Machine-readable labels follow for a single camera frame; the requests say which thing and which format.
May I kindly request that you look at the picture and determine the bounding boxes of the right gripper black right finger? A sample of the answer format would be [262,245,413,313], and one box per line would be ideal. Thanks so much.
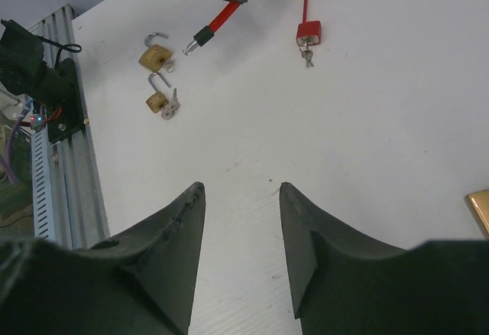
[280,183,488,334]

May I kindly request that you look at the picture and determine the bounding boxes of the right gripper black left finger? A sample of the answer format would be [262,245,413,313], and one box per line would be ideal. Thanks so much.
[1,182,206,334]

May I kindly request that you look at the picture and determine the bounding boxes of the large brass padlock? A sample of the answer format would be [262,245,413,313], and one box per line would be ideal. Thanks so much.
[465,189,489,240]

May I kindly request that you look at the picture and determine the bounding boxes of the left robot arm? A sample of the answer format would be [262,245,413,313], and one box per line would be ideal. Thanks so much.
[1,0,248,127]

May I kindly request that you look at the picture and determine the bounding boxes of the medium brass padlock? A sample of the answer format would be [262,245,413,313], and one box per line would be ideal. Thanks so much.
[138,32,175,73]

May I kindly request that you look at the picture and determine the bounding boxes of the small brass padlock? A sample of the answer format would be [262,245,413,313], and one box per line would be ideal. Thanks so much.
[146,72,170,113]

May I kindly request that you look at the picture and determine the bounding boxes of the aluminium mounting rail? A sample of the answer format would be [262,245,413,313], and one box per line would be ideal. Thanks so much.
[31,5,109,249]

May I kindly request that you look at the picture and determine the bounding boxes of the cable lock keys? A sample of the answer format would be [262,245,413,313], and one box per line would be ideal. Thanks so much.
[300,45,314,69]

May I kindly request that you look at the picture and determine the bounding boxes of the white slotted cable duct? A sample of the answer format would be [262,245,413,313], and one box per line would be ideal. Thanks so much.
[31,128,57,242]

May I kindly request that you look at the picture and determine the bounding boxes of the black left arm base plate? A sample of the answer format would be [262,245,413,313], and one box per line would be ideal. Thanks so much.
[47,58,86,144]

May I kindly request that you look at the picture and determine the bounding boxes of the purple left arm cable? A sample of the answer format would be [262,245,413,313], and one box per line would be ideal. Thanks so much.
[0,112,31,187]

